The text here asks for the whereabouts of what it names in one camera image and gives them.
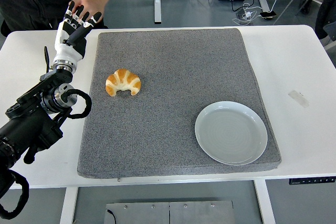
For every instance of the person's hand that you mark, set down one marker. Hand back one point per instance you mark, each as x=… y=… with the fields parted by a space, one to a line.
x=92 y=3

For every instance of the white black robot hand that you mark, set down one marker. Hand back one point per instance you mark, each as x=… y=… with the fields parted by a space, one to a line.
x=65 y=48

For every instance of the golden croissant bread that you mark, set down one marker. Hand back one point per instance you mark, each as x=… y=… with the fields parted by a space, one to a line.
x=123 y=79

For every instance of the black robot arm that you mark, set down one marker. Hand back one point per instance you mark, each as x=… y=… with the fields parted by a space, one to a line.
x=26 y=127

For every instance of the pale grey round plate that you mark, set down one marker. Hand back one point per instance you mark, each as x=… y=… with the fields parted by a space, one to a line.
x=231 y=133

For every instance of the grey metal plate with screws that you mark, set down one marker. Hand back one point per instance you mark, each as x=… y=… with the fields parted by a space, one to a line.
x=183 y=213

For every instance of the grey speckled cushion mat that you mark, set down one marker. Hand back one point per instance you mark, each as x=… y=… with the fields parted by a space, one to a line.
x=170 y=56

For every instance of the white table leg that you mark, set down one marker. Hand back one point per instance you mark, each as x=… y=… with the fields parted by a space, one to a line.
x=265 y=203
x=68 y=205

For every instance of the smartphone with orange edge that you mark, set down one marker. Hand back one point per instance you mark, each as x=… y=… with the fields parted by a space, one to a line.
x=268 y=14

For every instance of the strip of clear tape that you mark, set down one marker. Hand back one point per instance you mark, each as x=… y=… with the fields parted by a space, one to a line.
x=298 y=98

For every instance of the black jacket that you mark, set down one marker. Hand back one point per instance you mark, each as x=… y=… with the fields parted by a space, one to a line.
x=326 y=14

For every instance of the black table control panel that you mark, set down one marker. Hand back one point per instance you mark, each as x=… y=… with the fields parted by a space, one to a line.
x=312 y=181

